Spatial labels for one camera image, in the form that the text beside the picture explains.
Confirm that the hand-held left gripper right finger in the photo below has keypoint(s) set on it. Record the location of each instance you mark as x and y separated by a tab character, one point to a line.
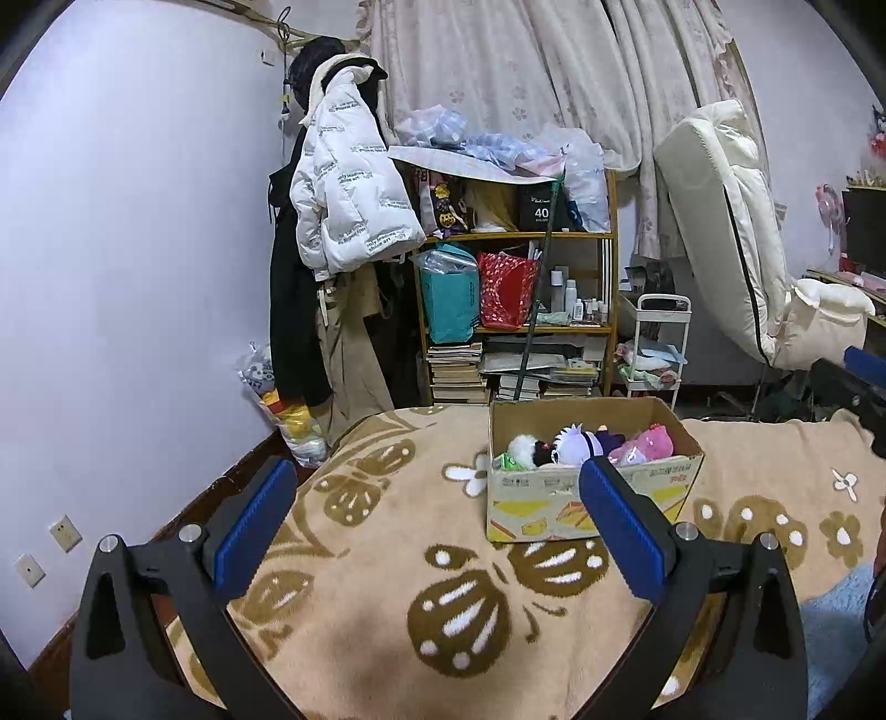
623	533

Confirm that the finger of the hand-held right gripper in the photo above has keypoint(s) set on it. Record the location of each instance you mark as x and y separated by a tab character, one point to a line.
844	401
866	363

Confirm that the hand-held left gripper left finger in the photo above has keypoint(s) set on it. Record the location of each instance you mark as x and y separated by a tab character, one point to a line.
256	526

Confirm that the pink bear plush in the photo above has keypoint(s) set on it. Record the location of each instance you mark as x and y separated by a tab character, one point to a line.
647	443

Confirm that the printed cardboard box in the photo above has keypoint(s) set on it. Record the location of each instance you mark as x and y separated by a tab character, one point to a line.
526	498

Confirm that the white fluffy plush toy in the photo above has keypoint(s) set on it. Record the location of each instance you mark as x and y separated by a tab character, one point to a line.
522	445

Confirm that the green tissue packet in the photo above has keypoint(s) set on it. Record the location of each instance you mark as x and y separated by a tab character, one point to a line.
509	462

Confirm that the white-haired plush doll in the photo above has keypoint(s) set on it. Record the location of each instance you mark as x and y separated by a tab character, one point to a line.
578	443

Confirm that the plastic bag of snacks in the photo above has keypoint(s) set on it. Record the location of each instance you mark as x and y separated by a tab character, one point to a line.
284	415

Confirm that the beige patterned blanket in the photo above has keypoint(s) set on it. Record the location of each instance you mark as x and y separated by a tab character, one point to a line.
387	540

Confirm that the black monitor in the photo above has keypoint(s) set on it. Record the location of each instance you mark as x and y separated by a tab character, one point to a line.
865	228

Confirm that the pink desk fan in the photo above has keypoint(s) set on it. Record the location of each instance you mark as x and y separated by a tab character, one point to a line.
830	214

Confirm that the pile of flat books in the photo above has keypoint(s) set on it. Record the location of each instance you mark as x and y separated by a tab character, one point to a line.
547	377

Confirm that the beige hanging pants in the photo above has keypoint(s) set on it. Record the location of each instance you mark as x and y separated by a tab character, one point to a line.
346	360

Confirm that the white padded recliner chair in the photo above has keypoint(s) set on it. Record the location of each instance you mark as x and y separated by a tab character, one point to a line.
734	228

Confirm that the white trolley cart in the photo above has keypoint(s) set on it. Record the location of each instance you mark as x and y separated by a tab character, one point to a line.
657	346

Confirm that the black hanging garment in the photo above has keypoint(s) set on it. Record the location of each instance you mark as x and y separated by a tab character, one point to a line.
294	311

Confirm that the stack of old books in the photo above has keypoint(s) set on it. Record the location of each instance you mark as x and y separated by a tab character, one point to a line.
457	377

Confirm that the light blue fuzzy blanket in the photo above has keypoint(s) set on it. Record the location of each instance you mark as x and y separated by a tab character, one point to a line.
830	637

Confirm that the row of toiletry bottles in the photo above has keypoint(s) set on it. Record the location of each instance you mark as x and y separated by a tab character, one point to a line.
578	301

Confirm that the green broom pole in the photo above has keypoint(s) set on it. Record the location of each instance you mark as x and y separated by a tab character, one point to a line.
536	304

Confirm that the red patterned bag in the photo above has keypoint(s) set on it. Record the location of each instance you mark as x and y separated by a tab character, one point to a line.
509	291

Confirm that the teal bag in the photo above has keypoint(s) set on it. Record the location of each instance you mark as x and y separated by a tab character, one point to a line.
448	298

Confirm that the wooden shelf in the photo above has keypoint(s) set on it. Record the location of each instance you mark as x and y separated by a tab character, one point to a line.
512	237

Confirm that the black box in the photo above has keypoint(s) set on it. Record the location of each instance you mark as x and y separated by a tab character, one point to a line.
538	208

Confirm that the clear plastic bag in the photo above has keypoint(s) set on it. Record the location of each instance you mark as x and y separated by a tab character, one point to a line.
581	180

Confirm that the white puffer jacket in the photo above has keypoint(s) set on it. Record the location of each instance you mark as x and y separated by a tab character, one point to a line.
346	173

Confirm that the small doll figure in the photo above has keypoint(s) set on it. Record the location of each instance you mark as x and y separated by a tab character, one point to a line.
450	208

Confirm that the blue plaid cloth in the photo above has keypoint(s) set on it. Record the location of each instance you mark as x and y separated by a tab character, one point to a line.
505	149

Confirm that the grey flat board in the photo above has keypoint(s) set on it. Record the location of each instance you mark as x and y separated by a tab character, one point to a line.
457	165

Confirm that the floral curtain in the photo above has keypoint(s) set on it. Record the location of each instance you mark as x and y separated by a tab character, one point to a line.
554	69

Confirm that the white wall socket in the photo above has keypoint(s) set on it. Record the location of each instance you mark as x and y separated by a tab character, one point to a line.
30	570
66	533

